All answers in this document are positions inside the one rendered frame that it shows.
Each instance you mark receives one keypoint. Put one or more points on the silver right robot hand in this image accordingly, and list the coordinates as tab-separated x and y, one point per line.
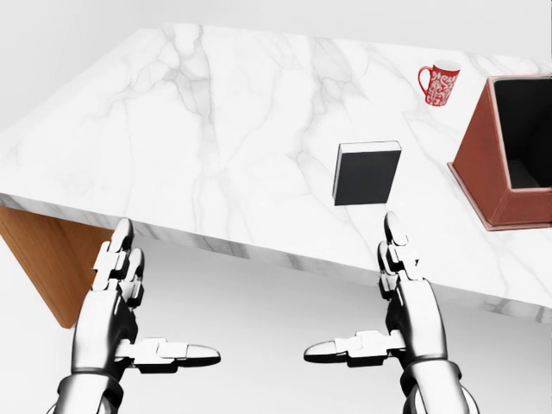
420	310

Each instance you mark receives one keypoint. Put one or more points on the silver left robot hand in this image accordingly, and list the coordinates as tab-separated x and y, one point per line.
97	319

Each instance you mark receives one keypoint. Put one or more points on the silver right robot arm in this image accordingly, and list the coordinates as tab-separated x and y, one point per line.
437	386

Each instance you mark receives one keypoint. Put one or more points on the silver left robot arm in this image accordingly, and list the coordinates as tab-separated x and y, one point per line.
82	392

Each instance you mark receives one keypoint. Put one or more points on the black book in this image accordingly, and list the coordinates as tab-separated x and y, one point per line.
364	177

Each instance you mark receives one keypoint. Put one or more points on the red-brown desk caddy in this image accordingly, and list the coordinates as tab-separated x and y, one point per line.
491	172

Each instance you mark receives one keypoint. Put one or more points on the wooden table leg panel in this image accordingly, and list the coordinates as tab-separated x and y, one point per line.
52	263

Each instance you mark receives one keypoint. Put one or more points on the red patterned mug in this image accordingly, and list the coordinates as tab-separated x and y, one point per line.
440	84

